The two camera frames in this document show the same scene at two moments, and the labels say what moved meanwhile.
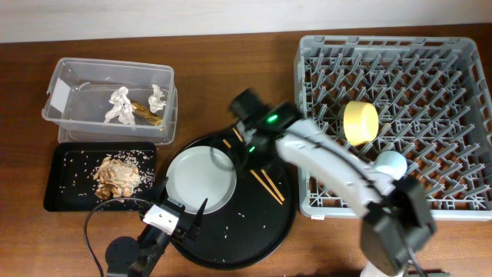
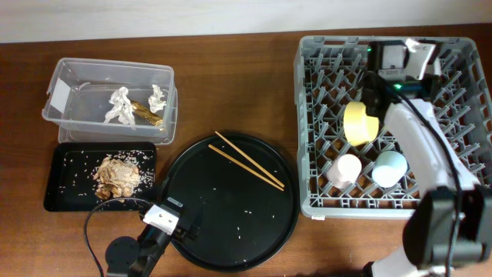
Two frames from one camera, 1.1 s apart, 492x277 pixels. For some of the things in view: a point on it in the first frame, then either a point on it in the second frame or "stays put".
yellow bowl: [360, 122] stays put
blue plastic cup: [392, 162] stays put
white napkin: [122, 108] stays put
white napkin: [155, 100] stays put
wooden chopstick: [258, 178] → [228, 157]
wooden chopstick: [263, 171] → [248, 158]
